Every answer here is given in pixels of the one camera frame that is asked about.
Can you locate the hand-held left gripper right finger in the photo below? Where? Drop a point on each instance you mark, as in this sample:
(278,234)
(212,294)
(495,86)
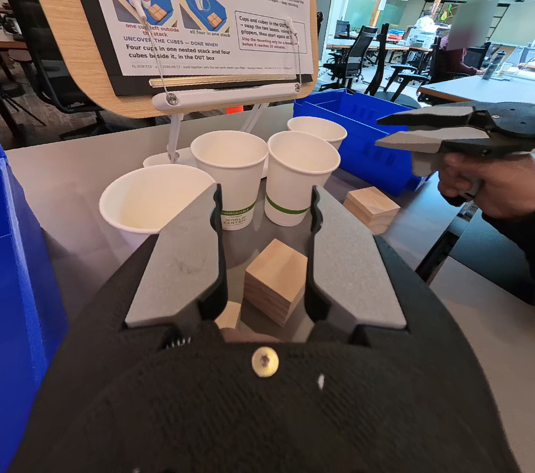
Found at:
(351,268)

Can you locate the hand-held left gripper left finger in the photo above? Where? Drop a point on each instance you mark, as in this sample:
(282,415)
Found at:
(179,264)

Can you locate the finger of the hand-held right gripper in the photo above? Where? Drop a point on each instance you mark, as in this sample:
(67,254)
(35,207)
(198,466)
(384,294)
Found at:
(447,115)
(409,143)

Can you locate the wooden cube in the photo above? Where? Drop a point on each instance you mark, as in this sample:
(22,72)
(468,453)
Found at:
(271,272)
(372,205)
(228,314)

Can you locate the white paper cup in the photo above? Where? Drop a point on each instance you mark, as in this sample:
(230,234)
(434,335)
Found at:
(317,128)
(292,180)
(138,205)
(230,172)

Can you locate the person's right hand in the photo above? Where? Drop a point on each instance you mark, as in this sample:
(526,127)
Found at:
(505,184)

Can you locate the white office table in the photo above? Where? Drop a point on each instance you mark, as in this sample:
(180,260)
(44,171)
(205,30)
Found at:
(480,88)

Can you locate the blue plastic bin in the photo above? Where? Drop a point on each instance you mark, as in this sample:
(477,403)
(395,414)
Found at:
(359,130)
(25,272)

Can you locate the dark drink bottle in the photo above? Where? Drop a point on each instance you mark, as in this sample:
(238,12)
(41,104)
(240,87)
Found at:
(497,61)

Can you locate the white office printer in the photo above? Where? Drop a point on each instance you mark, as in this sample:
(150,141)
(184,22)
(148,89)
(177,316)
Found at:
(420,39)

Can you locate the black office chair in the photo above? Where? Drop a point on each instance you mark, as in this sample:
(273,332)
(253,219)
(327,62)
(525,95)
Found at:
(359,51)
(386,46)

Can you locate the orange cone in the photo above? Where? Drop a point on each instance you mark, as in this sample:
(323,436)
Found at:
(235,109)

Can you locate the black backing sheet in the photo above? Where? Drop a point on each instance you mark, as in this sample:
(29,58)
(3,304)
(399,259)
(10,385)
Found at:
(129,85)

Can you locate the printed instruction sheet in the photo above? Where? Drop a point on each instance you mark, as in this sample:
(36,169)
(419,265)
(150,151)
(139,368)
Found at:
(200,21)

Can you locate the wooden document stand board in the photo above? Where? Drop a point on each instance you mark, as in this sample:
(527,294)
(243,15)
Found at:
(67,42)

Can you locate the white stand frame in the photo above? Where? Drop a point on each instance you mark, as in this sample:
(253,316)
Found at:
(225,97)

